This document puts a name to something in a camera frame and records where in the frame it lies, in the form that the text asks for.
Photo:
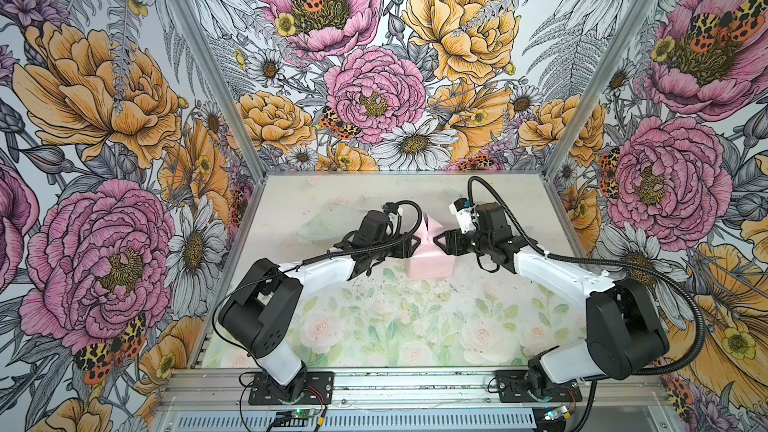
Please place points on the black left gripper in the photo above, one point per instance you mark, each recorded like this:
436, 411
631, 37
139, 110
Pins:
404, 249

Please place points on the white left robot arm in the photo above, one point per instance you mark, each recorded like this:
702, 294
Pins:
258, 312

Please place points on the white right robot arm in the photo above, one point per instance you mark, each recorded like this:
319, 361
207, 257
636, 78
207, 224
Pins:
623, 333

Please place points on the purple wrapping paper sheet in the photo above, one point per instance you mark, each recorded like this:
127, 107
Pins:
429, 261

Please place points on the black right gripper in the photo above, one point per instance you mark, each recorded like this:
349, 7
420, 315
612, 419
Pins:
453, 239

